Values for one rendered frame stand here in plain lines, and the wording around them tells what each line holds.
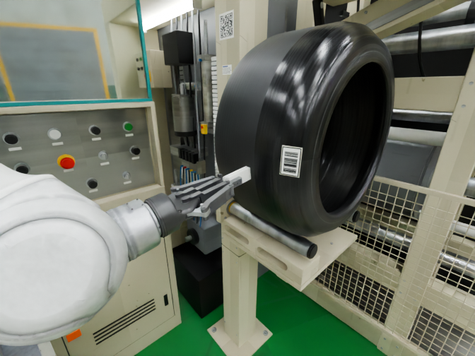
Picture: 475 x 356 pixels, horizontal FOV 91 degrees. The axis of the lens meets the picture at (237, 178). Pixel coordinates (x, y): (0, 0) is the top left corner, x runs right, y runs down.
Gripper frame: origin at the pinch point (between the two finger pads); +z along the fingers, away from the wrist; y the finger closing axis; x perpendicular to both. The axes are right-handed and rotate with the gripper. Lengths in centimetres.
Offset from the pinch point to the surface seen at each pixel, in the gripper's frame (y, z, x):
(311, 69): -8.9, 14.0, -20.5
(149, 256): 59, -12, 56
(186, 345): 46, -12, 113
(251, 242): 8.2, 9.6, 30.5
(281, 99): -6.1, 8.3, -15.7
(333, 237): -6, 37, 38
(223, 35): 34, 28, -31
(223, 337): 35, 6, 114
